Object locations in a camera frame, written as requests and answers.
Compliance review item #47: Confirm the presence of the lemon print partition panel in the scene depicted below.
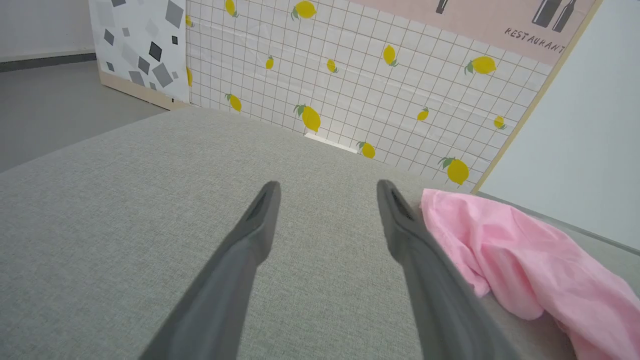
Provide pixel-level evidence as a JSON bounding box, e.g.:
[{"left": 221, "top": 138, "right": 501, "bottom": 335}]
[{"left": 185, "top": 0, "right": 603, "bottom": 193}]

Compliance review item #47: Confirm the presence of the grey diamond pattern panel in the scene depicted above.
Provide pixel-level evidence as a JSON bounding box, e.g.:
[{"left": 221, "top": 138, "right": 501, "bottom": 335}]
[{"left": 88, "top": 0, "right": 191, "bottom": 111}]

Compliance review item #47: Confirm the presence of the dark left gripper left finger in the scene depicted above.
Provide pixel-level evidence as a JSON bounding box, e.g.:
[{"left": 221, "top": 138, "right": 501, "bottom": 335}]
[{"left": 140, "top": 180, "right": 282, "bottom": 360}]

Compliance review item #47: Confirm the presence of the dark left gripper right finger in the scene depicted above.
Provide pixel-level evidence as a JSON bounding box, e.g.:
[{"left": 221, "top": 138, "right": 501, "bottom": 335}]
[{"left": 376, "top": 179, "right": 521, "bottom": 360}]

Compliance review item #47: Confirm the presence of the pink garment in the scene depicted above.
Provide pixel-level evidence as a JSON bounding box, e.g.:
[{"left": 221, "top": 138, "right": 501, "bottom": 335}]
[{"left": 420, "top": 188, "right": 640, "bottom": 360}]

